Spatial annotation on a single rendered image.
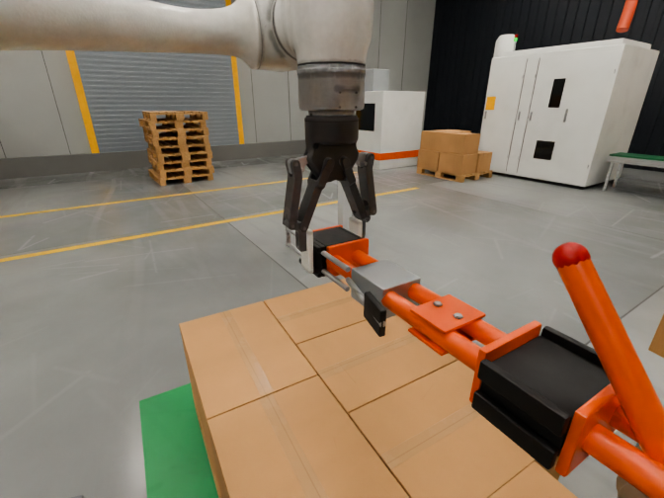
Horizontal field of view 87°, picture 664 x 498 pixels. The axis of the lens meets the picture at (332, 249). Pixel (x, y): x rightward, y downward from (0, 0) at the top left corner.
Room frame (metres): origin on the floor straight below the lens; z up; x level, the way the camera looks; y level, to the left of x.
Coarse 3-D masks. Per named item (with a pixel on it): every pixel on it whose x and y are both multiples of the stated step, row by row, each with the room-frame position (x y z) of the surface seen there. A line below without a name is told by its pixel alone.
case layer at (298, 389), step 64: (192, 320) 1.35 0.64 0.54; (256, 320) 1.35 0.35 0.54; (320, 320) 1.35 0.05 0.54; (192, 384) 1.23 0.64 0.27; (256, 384) 0.95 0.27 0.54; (320, 384) 0.95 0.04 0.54; (384, 384) 0.95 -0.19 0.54; (448, 384) 0.95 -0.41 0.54; (256, 448) 0.71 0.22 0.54; (320, 448) 0.71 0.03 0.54; (384, 448) 0.71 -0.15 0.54; (448, 448) 0.71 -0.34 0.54; (512, 448) 0.71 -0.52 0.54
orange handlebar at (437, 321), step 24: (360, 264) 0.47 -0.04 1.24; (408, 312) 0.33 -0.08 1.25; (432, 312) 0.32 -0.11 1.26; (456, 312) 0.31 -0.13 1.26; (480, 312) 0.31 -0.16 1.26; (432, 336) 0.29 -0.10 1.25; (456, 336) 0.28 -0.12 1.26; (480, 336) 0.29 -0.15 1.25; (600, 432) 0.17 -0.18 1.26; (624, 432) 0.18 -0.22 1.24; (600, 456) 0.16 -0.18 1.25; (624, 456) 0.16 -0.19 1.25; (648, 456) 0.15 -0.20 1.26; (648, 480) 0.14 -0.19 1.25
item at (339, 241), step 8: (320, 232) 0.54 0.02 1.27; (328, 232) 0.54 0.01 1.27; (336, 232) 0.54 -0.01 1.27; (344, 232) 0.54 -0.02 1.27; (352, 232) 0.54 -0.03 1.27; (320, 240) 0.50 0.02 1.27; (328, 240) 0.50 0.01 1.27; (336, 240) 0.50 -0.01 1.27; (344, 240) 0.50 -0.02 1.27; (352, 240) 0.50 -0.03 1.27; (360, 240) 0.50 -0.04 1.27; (368, 240) 0.51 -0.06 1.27; (328, 248) 0.47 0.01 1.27; (336, 248) 0.48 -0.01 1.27; (344, 248) 0.49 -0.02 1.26; (352, 248) 0.49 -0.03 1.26; (360, 248) 0.50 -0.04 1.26; (368, 248) 0.51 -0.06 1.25; (344, 256) 0.49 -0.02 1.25; (328, 264) 0.47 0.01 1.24; (336, 272) 0.48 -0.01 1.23
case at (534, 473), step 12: (528, 468) 0.36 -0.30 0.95; (540, 468) 0.36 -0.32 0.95; (516, 480) 0.34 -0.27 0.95; (528, 480) 0.34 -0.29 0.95; (540, 480) 0.34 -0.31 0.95; (552, 480) 0.34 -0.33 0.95; (504, 492) 0.33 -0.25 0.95; (516, 492) 0.33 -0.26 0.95; (528, 492) 0.33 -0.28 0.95; (540, 492) 0.33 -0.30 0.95; (552, 492) 0.33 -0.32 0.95; (564, 492) 0.33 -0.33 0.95
